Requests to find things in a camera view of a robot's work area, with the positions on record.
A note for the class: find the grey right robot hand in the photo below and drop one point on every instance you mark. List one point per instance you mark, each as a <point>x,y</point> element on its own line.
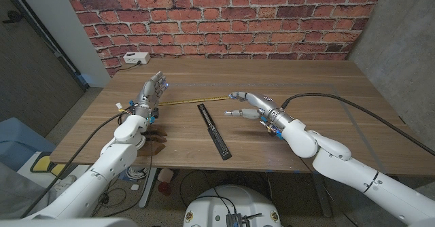
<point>268,108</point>

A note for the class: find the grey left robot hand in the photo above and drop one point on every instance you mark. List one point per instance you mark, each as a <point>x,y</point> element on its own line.
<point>149,91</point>

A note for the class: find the long black stapler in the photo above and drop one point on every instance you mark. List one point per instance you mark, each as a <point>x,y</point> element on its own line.
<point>214,132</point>

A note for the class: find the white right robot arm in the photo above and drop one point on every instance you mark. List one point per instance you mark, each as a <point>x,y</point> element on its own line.
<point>350,172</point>

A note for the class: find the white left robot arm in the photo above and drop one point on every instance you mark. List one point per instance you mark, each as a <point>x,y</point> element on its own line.
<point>112,155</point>

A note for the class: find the yellow tape measure black case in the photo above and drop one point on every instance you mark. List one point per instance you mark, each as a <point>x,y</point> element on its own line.
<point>197,100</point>

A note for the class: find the white power strip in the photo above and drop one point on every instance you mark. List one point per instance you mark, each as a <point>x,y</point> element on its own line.
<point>136,57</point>

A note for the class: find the brown wooden object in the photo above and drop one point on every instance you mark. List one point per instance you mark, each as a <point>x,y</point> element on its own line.
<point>156,148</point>

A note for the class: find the red and white bottle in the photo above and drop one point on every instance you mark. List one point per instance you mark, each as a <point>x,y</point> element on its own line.
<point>165,181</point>

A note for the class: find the grey metal table leg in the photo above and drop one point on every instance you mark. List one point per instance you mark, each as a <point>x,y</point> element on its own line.
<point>147,186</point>
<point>321,193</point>

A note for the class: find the small white adapter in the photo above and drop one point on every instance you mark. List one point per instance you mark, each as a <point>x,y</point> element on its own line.
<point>135,187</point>

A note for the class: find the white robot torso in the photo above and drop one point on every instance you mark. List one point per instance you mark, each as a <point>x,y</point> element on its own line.
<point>234,203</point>

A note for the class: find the white shoe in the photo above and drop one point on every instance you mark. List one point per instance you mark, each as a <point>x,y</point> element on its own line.
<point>66,183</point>

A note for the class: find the yellow pad with black edge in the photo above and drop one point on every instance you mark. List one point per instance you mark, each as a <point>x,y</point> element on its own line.
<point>42,164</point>

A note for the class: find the blue plastic bin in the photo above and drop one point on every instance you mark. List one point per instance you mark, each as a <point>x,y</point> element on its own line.
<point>20,142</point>

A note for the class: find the printed brick wall backdrop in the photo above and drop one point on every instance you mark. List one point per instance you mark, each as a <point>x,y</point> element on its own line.
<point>221,23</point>

